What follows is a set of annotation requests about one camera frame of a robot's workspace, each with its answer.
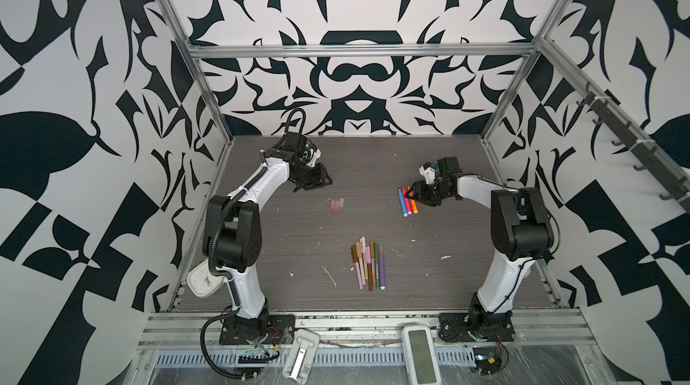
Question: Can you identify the orange marker pen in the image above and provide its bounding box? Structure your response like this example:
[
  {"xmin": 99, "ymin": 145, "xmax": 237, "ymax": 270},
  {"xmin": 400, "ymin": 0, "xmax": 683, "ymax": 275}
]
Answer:
[{"xmin": 406, "ymin": 185, "xmax": 419, "ymax": 214}]

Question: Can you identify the red pink marker pen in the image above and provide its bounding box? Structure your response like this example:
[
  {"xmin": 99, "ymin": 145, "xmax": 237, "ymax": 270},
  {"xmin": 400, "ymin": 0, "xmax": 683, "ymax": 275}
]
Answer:
[{"xmin": 401, "ymin": 187, "xmax": 413, "ymax": 216}]

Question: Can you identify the blue marker pen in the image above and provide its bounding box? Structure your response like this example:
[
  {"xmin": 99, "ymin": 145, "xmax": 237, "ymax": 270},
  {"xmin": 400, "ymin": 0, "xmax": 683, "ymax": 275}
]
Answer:
[{"xmin": 397, "ymin": 188, "xmax": 409, "ymax": 217}]

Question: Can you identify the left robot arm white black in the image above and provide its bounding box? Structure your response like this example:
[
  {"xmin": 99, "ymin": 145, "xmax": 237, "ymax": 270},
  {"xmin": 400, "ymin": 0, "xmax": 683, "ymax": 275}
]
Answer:
[{"xmin": 186, "ymin": 133, "xmax": 332, "ymax": 332}]

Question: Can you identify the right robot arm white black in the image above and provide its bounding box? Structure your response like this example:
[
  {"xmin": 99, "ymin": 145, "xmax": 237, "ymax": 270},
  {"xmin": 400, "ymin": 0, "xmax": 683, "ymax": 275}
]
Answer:
[{"xmin": 404, "ymin": 157, "xmax": 555, "ymax": 329}]

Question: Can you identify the light pink marker pen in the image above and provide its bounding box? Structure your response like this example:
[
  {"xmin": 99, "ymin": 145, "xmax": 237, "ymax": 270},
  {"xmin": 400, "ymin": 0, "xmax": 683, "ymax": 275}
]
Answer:
[{"xmin": 359, "ymin": 236, "xmax": 368, "ymax": 284}]

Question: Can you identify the gold tan marker pen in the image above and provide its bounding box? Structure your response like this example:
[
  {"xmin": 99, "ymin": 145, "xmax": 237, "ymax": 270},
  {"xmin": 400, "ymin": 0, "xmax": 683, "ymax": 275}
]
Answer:
[{"xmin": 355, "ymin": 242, "xmax": 367, "ymax": 284}]

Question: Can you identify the purple marker pen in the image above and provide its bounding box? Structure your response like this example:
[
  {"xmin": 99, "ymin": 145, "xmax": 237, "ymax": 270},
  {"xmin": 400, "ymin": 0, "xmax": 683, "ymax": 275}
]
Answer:
[{"xmin": 377, "ymin": 246, "xmax": 386, "ymax": 290}]

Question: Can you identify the green marker pen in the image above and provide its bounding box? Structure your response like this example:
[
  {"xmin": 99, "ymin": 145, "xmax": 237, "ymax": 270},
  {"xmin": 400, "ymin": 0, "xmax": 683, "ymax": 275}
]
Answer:
[{"xmin": 372, "ymin": 243, "xmax": 380, "ymax": 289}]

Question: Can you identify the white square clock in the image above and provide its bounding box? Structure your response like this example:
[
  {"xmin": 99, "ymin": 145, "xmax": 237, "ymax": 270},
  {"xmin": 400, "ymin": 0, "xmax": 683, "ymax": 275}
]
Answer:
[{"xmin": 186, "ymin": 260, "xmax": 225, "ymax": 299}]

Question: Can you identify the white grey remote device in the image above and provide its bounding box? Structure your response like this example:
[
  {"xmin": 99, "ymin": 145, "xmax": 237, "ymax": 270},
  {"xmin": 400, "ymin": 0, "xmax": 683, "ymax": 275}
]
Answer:
[{"xmin": 282, "ymin": 329, "xmax": 321, "ymax": 384}]

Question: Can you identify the small green led circuit board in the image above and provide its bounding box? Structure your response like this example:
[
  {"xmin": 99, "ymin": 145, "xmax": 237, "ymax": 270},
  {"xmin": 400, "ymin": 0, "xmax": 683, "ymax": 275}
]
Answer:
[{"xmin": 473, "ymin": 344, "xmax": 510, "ymax": 377}]

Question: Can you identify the white handheld display device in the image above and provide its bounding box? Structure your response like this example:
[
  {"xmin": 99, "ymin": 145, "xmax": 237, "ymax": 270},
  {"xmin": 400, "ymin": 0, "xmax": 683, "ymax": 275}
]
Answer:
[{"xmin": 401, "ymin": 325, "xmax": 442, "ymax": 385}]

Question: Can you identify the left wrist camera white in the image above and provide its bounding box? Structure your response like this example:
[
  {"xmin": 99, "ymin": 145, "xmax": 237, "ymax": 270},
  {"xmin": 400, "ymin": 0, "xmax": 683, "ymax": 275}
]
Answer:
[{"xmin": 299, "ymin": 144, "xmax": 321, "ymax": 168}]

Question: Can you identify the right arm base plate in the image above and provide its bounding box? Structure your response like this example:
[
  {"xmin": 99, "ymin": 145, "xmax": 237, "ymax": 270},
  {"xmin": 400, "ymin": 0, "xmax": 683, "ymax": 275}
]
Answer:
[{"xmin": 438, "ymin": 311, "xmax": 515, "ymax": 343}]

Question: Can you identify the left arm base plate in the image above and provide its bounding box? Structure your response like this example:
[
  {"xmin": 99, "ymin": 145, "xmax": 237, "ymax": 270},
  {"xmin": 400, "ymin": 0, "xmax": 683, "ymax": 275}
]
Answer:
[{"xmin": 219, "ymin": 314, "xmax": 296, "ymax": 345}]

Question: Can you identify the aluminium frame front rail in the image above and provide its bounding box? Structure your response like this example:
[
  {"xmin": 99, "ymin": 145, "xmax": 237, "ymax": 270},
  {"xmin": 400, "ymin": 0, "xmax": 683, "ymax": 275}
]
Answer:
[{"xmin": 137, "ymin": 309, "xmax": 596, "ymax": 350}]

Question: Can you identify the black corrugated cable hose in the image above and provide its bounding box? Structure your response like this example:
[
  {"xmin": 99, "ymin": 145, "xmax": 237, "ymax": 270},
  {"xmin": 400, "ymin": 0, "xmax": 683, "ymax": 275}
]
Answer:
[{"xmin": 198, "ymin": 308, "xmax": 281, "ymax": 381}]

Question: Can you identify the black coat hook rail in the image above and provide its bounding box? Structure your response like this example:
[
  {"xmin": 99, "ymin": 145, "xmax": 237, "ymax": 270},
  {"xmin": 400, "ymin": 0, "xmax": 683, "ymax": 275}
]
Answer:
[{"xmin": 576, "ymin": 82, "xmax": 689, "ymax": 214}]

